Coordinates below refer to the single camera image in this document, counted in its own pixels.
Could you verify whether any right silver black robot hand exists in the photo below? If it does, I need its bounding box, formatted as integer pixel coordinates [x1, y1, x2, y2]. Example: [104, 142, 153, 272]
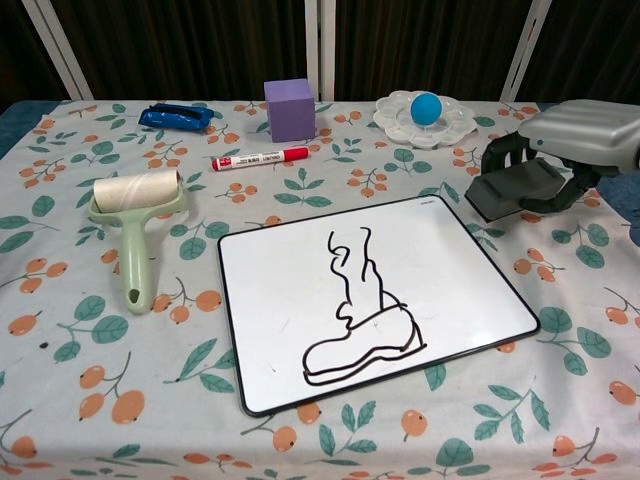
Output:
[482, 98, 640, 216]

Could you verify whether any grey whiteboard eraser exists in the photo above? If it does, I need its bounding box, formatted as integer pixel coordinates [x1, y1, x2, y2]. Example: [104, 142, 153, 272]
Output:
[464, 157, 574, 224]

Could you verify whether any red white marker pen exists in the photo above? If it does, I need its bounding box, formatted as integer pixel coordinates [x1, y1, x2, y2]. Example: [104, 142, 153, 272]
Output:
[209, 145, 311, 173]

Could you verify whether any black-rimmed whiteboard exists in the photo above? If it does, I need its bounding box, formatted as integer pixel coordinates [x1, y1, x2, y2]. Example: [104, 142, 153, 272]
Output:
[216, 193, 542, 419]

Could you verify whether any blue ball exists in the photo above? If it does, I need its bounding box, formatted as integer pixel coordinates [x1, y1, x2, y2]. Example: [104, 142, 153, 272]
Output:
[409, 92, 445, 126]

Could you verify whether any white flower-shaped palette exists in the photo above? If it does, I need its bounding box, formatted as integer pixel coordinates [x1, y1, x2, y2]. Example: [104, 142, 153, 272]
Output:
[373, 90, 479, 150]

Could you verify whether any purple foam cube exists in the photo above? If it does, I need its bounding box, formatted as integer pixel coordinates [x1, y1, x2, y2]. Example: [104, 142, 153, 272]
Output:
[263, 78, 317, 144]

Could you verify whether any blue crumpled wrapper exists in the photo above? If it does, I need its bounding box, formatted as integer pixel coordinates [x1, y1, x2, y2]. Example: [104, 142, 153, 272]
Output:
[138, 102, 214, 135]

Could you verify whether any black curtain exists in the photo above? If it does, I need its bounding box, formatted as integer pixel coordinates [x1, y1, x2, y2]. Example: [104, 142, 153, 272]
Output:
[0, 0, 640, 104]

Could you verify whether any green lint roller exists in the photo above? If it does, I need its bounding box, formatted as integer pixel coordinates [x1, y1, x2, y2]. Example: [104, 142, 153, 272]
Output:
[88, 168, 190, 316]

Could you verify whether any floral tablecloth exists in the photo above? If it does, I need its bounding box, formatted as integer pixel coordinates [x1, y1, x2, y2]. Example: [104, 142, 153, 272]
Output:
[0, 99, 640, 480]

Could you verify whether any white frame post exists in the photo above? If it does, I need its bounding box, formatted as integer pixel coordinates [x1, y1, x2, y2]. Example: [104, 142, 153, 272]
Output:
[502, 0, 551, 104]
[22, 0, 94, 100]
[304, 0, 337, 101]

